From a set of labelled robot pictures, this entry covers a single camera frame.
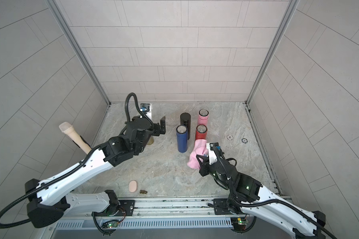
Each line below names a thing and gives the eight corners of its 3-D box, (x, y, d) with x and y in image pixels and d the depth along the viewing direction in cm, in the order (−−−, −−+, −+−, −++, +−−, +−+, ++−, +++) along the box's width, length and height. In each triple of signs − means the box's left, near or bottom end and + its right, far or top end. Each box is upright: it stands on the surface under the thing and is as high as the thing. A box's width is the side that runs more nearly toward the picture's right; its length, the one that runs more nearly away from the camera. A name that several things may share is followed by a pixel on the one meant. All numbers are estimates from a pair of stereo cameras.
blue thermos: (177, 152, 92) (175, 134, 76) (178, 143, 96) (176, 125, 80) (187, 152, 92) (188, 134, 76) (187, 143, 96) (187, 125, 80)
